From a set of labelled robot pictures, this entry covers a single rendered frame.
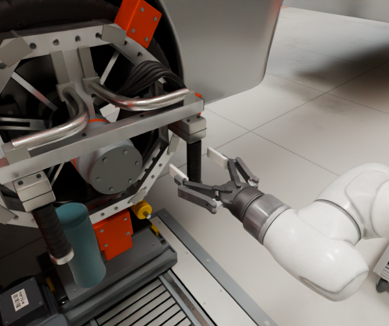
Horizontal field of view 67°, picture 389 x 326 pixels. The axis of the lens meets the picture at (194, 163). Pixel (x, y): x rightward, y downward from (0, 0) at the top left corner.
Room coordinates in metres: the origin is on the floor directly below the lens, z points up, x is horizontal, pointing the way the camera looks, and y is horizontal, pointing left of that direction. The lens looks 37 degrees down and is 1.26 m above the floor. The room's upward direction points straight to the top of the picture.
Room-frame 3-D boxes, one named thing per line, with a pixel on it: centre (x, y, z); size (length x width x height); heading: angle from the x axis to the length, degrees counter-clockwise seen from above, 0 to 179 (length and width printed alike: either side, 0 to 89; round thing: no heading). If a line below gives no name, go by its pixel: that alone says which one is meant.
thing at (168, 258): (0.79, 0.38, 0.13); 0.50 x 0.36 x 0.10; 128
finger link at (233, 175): (0.53, -0.09, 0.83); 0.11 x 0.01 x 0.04; 3
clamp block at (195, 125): (0.60, 0.02, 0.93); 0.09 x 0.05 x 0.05; 38
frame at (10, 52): (0.66, 0.28, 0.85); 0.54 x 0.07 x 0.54; 128
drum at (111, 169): (0.60, 0.23, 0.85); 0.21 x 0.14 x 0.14; 38
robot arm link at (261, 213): (0.40, -0.14, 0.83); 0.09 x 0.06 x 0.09; 128
